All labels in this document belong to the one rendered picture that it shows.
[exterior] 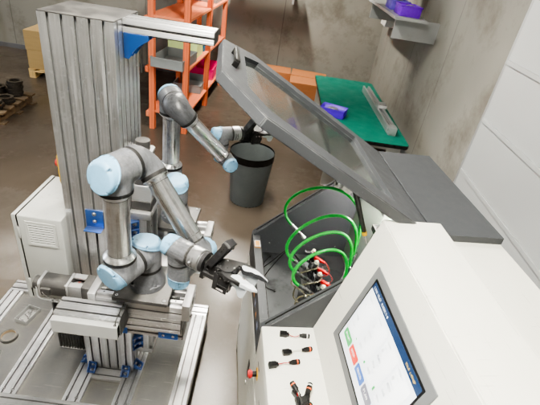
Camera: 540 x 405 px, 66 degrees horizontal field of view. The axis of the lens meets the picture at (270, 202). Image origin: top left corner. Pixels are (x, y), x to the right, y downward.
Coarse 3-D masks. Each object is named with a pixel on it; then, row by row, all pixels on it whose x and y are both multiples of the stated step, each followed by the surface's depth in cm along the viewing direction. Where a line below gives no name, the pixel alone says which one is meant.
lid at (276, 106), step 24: (240, 48) 171; (216, 72) 132; (240, 72) 139; (264, 72) 177; (240, 96) 123; (264, 96) 144; (288, 96) 173; (264, 120) 120; (288, 120) 142; (312, 120) 169; (336, 120) 198; (288, 144) 125; (312, 144) 131; (336, 144) 165; (360, 144) 192; (336, 168) 131; (360, 168) 161; (384, 168) 187; (360, 192) 137; (384, 192) 158; (408, 216) 146
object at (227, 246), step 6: (228, 240) 123; (234, 240) 124; (222, 246) 122; (228, 246) 121; (234, 246) 123; (216, 252) 124; (222, 252) 123; (228, 252) 123; (210, 258) 126; (216, 258) 124; (222, 258) 126; (210, 264) 126
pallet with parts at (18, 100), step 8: (8, 80) 530; (16, 80) 541; (0, 88) 535; (8, 88) 533; (16, 88) 534; (0, 96) 521; (8, 96) 527; (16, 96) 538; (24, 96) 544; (0, 104) 497; (8, 104) 522; (16, 104) 522; (24, 104) 547; (32, 104) 559; (0, 112) 494; (8, 112) 513; (16, 112) 529; (0, 120) 498
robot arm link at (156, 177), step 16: (144, 160) 136; (160, 160) 143; (144, 176) 139; (160, 176) 141; (160, 192) 141; (176, 192) 145; (176, 208) 143; (176, 224) 144; (192, 224) 145; (192, 240) 145; (208, 240) 150
